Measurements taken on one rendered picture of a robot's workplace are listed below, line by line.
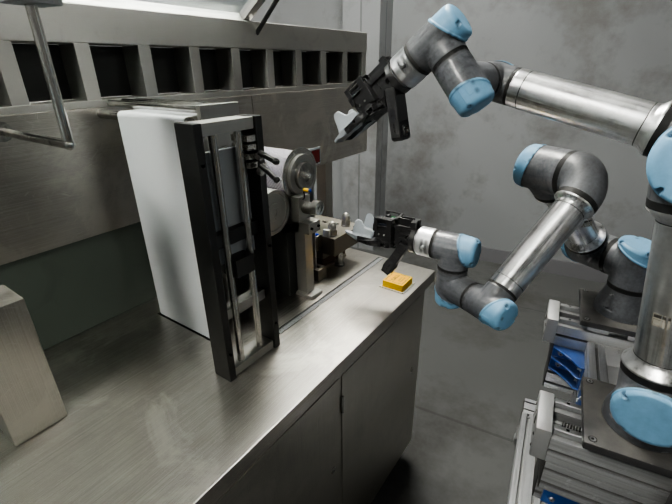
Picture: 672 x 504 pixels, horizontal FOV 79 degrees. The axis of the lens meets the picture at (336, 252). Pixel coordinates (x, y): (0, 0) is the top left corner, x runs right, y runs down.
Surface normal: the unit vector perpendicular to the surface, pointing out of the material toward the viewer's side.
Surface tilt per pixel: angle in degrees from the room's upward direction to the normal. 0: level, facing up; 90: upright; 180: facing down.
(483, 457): 0
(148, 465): 0
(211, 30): 90
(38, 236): 90
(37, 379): 90
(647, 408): 98
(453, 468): 0
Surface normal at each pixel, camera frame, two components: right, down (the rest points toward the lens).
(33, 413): 0.82, 0.23
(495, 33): -0.47, 0.37
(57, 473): -0.01, -0.91
